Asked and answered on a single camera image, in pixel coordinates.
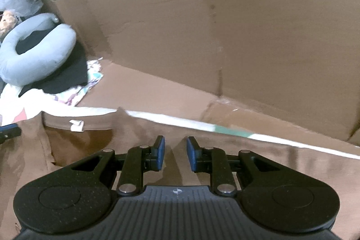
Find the large cardboard box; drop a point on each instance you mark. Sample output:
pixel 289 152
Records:
pixel 295 60

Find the pastel patterned cloth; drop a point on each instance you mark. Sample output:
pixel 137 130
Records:
pixel 74 95

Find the black cloth under neck pillow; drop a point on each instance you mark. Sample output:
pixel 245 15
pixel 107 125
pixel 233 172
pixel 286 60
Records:
pixel 72 73

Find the blue-grey neck pillow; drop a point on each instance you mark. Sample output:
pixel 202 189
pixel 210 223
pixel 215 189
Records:
pixel 44 58

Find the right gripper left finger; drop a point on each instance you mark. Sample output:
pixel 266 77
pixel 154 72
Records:
pixel 137 161

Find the cream bear print blanket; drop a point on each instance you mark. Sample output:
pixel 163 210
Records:
pixel 15 109

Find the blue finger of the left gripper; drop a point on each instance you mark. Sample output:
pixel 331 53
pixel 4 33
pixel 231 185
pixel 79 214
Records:
pixel 8 127

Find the brown t-shirt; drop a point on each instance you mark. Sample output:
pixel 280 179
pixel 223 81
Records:
pixel 47 143

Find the small plush bear toy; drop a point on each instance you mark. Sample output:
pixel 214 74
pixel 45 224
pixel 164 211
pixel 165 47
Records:
pixel 8 22

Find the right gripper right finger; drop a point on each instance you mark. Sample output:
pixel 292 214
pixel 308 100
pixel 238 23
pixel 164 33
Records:
pixel 213 161

